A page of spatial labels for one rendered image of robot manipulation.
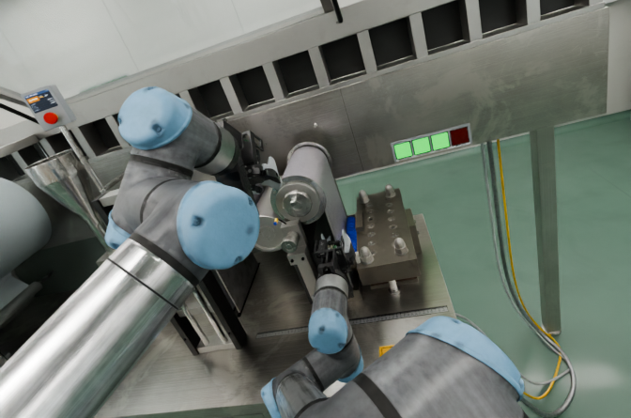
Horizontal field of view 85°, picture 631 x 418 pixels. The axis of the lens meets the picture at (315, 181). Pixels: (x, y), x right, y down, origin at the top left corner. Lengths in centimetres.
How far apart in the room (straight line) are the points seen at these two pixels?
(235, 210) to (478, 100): 99
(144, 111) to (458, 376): 43
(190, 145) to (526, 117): 104
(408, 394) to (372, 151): 89
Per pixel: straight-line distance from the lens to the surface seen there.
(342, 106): 114
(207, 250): 31
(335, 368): 80
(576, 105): 132
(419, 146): 119
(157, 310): 32
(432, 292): 105
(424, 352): 42
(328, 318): 71
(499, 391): 44
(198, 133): 46
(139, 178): 44
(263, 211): 97
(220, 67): 120
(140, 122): 44
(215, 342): 115
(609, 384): 203
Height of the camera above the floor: 164
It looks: 23 degrees down
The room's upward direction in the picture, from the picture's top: 19 degrees counter-clockwise
